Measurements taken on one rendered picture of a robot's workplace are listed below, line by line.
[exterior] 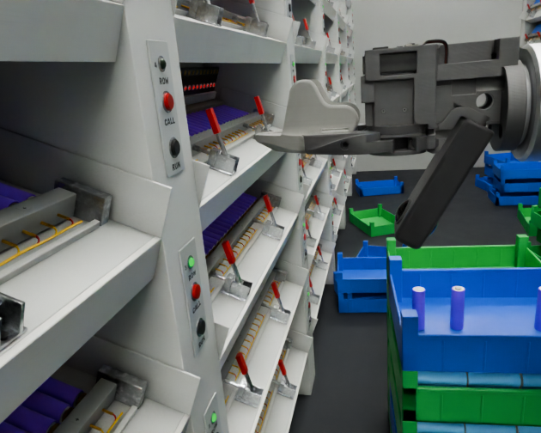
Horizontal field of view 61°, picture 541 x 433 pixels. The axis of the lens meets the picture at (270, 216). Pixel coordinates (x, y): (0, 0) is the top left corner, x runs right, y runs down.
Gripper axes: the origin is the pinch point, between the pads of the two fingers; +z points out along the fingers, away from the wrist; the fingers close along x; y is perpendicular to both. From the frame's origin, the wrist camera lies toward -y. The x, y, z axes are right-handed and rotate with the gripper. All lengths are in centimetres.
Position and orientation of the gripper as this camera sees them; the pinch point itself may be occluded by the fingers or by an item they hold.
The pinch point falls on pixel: (270, 144)
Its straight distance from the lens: 42.5
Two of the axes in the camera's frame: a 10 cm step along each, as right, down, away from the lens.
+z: -9.7, 0.2, 2.4
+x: -2.2, 3.0, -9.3
